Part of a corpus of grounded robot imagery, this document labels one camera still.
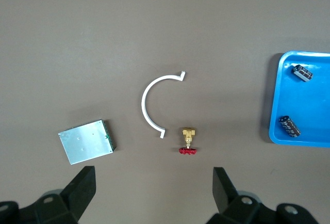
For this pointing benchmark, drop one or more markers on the silver metal electronics box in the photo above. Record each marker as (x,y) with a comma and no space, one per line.
(85,141)

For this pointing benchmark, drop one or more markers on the brass valve red handwheel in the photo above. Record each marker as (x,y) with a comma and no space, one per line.
(188,134)

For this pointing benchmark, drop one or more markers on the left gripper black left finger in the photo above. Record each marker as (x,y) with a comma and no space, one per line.
(77,195)

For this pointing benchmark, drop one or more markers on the brown table mat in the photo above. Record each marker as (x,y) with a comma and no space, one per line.
(154,28)

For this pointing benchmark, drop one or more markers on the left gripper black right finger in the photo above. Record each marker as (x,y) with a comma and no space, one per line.
(224,195)

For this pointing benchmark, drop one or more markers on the blue plastic tray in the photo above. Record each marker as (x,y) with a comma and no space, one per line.
(309,100)

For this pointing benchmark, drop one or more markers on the white curved plastic bracket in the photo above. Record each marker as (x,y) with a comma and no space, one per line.
(143,104)

